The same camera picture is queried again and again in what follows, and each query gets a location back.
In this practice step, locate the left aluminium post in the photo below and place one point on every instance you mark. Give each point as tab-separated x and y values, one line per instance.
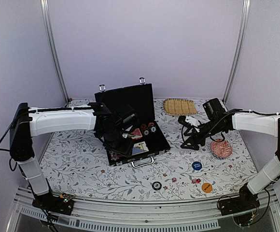
52	45

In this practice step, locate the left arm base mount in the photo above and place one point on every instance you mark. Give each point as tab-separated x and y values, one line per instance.
51	203

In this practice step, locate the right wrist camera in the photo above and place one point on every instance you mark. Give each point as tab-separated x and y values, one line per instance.
189	122

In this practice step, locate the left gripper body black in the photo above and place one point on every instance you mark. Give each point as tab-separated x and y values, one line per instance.
114	141

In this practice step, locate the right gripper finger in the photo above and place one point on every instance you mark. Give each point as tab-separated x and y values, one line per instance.
188	145
197	139

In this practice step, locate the woven bamboo tray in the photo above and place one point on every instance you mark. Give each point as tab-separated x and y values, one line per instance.
179	107

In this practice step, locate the right aluminium post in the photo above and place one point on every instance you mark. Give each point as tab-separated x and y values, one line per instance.
240	41

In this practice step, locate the aluminium post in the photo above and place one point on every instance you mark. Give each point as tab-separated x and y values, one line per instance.
240	41
52	45

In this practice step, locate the orange big blind button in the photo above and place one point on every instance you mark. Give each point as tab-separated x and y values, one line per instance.
207	188

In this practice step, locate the red card deck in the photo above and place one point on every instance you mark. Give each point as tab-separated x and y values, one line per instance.
135	135

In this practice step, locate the red dice pair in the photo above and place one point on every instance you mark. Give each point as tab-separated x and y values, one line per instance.
196	181

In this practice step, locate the blue card deck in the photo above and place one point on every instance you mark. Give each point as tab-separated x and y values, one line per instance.
139	148

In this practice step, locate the blue small blind button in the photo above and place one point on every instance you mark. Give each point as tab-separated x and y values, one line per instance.
197	165

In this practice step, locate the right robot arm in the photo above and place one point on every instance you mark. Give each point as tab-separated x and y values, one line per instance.
262	129

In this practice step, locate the dark chip stack 100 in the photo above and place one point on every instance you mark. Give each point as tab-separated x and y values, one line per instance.
144	129

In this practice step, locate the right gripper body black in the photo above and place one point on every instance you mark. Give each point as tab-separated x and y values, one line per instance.
214	128

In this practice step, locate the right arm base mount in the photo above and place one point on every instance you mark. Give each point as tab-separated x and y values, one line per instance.
231	205

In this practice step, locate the front aluminium rail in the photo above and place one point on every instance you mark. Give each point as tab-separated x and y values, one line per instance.
101	215

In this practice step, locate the red patterned bowl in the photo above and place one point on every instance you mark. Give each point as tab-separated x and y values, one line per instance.
221	148

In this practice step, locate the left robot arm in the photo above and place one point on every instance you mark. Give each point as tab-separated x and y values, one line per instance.
30	122

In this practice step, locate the black white dealer button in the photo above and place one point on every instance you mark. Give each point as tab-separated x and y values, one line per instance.
156	185

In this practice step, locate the black poker case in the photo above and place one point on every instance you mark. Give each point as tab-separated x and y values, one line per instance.
130	107

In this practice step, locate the black triangle card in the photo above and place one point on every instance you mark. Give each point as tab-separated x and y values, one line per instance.
122	156

